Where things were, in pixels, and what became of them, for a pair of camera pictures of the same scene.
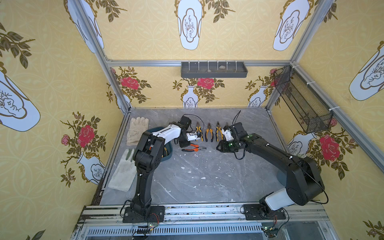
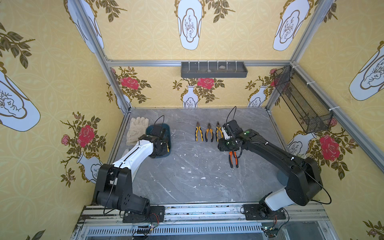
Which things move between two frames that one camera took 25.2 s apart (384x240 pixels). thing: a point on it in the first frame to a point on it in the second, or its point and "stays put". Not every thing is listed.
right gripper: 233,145 stays put
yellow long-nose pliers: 207,131 stays put
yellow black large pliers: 199,129 stays put
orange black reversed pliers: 198,148 to 231,154
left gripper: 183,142 to 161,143
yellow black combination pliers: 218,127 stays put
